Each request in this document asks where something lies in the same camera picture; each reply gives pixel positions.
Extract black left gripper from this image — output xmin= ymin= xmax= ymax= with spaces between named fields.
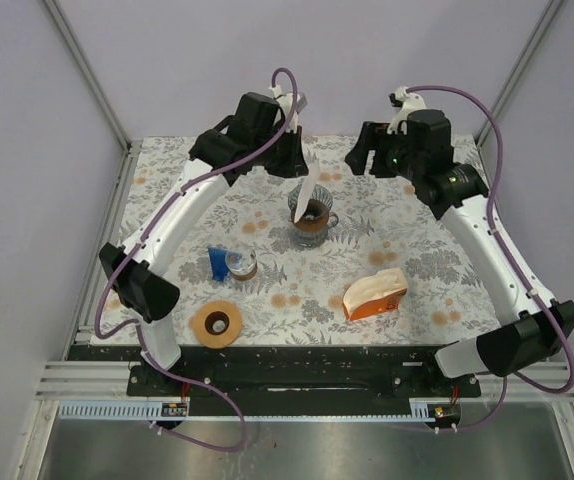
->
xmin=254 ymin=123 xmax=310 ymax=179

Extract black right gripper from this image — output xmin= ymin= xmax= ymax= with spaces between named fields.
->
xmin=342 ymin=122 xmax=422 ymax=183

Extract white paper coffee filter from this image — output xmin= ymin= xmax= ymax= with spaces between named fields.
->
xmin=292 ymin=160 xmax=321 ymax=224

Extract grey glass dripper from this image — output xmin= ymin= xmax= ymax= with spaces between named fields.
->
xmin=287 ymin=184 xmax=333 ymax=220

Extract dark wooden dripper ring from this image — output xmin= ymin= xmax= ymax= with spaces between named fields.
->
xmin=291 ymin=198 xmax=330 ymax=235

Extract grey glass server jug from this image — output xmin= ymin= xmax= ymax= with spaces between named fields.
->
xmin=290 ymin=212 xmax=339 ymax=248

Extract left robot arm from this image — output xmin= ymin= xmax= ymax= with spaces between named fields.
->
xmin=99 ymin=87 xmax=308 ymax=395

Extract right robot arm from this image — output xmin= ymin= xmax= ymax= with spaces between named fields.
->
xmin=345 ymin=109 xmax=574 ymax=396

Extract blue plastic dripper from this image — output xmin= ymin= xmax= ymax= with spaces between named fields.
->
xmin=208 ymin=246 xmax=229 ymax=282

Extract orange coffee filter box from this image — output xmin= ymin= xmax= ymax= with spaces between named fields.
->
xmin=342 ymin=267 xmax=408 ymax=321

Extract floral table mat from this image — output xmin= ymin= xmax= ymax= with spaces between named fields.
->
xmin=101 ymin=133 xmax=540 ymax=347

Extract clear glass carafe wood collar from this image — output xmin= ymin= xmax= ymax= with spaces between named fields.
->
xmin=225 ymin=250 xmax=258 ymax=281

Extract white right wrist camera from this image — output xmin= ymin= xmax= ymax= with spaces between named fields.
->
xmin=387 ymin=86 xmax=426 ymax=134

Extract light wooden dripper ring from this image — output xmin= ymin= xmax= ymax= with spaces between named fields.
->
xmin=189 ymin=300 xmax=245 ymax=349

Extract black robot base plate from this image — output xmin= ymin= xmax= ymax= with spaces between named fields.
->
xmin=126 ymin=343 xmax=483 ymax=415

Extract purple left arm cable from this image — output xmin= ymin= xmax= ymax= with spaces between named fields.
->
xmin=91 ymin=67 xmax=300 ymax=451

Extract aluminium frame rails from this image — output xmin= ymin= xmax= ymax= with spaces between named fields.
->
xmin=11 ymin=0 xmax=574 ymax=480

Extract white slotted cable duct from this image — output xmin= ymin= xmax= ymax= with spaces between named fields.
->
xmin=58 ymin=400 xmax=190 ymax=421

